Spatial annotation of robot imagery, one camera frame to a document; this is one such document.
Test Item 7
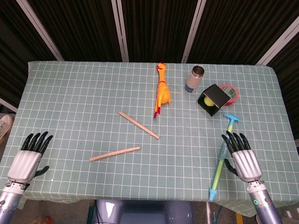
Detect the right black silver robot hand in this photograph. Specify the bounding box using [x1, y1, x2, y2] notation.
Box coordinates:
[221, 131, 263, 184]

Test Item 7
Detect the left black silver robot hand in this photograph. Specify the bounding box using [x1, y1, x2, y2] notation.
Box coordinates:
[7, 131, 54, 187]

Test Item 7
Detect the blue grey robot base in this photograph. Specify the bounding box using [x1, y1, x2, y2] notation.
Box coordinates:
[94, 199, 194, 224]

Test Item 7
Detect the black cardboard box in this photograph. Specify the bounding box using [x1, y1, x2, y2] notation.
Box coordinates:
[197, 84, 231, 117]

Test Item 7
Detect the blue green water squirter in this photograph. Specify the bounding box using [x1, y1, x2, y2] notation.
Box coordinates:
[208, 113, 240, 202]

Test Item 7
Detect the grey sneaker shoe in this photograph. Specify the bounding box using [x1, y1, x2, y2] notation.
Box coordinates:
[0, 114, 14, 142]

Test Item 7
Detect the red tape roll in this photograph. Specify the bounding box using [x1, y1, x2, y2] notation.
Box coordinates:
[219, 84, 240, 107]

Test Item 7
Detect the wooden drumstick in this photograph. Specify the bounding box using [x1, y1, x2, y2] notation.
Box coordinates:
[89, 147, 141, 162]
[119, 111, 160, 140]

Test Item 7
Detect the steel thermos bottle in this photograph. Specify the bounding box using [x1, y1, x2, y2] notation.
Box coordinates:
[185, 65, 205, 93]

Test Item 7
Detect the green checkered tablecloth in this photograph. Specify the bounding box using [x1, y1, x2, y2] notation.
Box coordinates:
[0, 61, 299, 219]

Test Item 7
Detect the orange rubber chicken toy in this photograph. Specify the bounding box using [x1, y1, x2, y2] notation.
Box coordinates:
[153, 62, 171, 119]

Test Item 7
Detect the white partition frame post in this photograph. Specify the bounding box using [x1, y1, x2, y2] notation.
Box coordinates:
[111, 0, 129, 63]
[256, 17, 299, 66]
[15, 0, 64, 62]
[181, 0, 207, 63]

